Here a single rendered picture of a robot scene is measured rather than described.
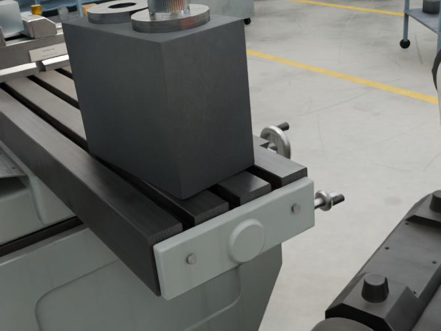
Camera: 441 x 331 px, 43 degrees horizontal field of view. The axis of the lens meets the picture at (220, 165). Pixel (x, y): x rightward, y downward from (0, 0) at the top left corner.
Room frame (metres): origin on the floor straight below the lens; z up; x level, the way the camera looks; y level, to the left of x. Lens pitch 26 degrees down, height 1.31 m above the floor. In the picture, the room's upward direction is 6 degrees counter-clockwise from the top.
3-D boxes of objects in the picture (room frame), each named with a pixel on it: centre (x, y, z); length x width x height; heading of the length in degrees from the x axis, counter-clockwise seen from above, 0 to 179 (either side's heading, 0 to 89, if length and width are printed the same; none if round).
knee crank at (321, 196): (1.22, -0.22, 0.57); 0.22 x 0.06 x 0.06; 123
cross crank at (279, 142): (1.32, -0.12, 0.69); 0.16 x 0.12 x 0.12; 123
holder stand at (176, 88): (0.69, 0.07, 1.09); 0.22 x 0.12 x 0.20; 39
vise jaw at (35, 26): (1.28, 0.38, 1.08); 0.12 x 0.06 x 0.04; 32
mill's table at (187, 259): (1.06, 0.31, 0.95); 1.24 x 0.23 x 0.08; 33
